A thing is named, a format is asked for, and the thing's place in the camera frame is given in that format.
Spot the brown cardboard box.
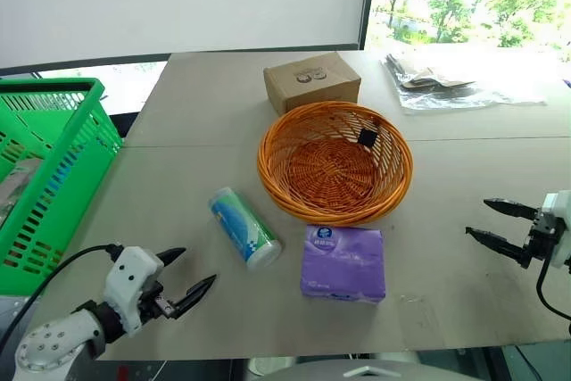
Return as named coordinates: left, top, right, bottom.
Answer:
left=262, top=51, right=363, bottom=117

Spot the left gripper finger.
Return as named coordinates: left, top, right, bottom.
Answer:
left=170, top=273, right=219, bottom=320
left=155, top=246, right=187, bottom=269

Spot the blue white wipes canister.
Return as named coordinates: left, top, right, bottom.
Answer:
left=207, top=186, right=284, bottom=274

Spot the silver robot torso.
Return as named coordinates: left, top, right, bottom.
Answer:
left=247, top=352, right=448, bottom=381

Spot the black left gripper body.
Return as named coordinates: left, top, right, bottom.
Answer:
left=137, top=280, right=178, bottom=325

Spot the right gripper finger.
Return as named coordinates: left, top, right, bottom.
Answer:
left=464, top=226, right=535, bottom=270
left=483, top=196, right=542, bottom=221

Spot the green plastic shopping basket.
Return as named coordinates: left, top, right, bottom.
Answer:
left=0, top=78, right=124, bottom=298

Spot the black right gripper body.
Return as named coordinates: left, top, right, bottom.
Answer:
left=527, top=208, right=561, bottom=262

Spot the silver foil package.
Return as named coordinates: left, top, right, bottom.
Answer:
left=0, top=156, right=45, bottom=231

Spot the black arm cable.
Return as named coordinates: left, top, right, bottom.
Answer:
left=534, top=259, right=571, bottom=322
left=0, top=243, right=122, bottom=355

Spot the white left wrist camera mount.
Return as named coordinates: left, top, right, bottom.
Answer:
left=103, top=245, right=165, bottom=338

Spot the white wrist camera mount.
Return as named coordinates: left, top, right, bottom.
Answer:
left=103, top=245, right=165, bottom=338
left=541, top=189, right=571, bottom=271

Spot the clear plastic bag with paper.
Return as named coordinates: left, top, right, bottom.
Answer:
left=382, top=52, right=549, bottom=116

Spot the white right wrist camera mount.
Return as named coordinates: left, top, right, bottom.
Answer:
left=541, top=189, right=571, bottom=271

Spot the purple tissue pack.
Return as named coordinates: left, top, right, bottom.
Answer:
left=299, top=224, right=388, bottom=305

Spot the orange wicker basket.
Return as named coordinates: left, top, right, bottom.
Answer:
left=256, top=101, right=415, bottom=228

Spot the white black-framed projection screen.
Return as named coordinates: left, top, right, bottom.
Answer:
left=0, top=0, right=381, bottom=79

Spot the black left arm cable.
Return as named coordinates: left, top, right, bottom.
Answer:
left=0, top=243, right=122, bottom=355

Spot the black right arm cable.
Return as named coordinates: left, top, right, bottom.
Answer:
left=534, top=259, right=571, bottom=322

